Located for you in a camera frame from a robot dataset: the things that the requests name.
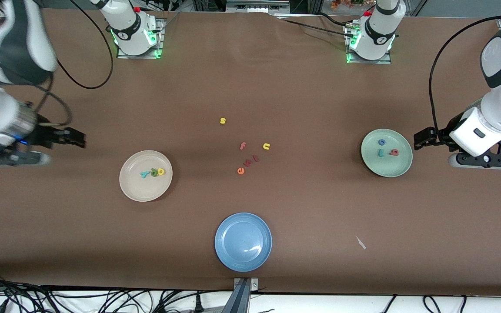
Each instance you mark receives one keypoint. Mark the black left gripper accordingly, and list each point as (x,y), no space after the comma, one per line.
(441,135)

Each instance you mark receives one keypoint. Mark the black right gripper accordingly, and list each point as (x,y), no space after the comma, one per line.
(47,135)

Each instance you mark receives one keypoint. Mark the teal letter y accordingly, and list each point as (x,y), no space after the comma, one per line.
(146,174)

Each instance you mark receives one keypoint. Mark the pale green plate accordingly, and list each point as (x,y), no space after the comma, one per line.
(389,167)

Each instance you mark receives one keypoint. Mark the beige brown plate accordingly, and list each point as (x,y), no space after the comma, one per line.
(141,187)

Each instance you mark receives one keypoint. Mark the brown table cover sheet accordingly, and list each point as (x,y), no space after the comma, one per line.
(59,239)

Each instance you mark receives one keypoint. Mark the white tape scrap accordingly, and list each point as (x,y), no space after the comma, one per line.
(360,242)

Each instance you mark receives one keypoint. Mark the orange floral decoration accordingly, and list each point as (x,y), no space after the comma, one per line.
(346,3)

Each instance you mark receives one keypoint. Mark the blue plate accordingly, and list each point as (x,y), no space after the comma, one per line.
(243,242)

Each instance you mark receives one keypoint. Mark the black power plug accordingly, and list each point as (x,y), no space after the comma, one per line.
(198,303)

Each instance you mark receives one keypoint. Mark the grey metal rack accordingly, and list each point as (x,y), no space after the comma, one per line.
(257,4)

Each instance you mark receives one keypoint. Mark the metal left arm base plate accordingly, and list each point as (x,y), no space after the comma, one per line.
(355,61)

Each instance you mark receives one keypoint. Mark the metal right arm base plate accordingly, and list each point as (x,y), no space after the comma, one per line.
(160,41)

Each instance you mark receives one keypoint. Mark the grey metal bracket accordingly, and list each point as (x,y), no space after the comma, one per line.
(254,283)

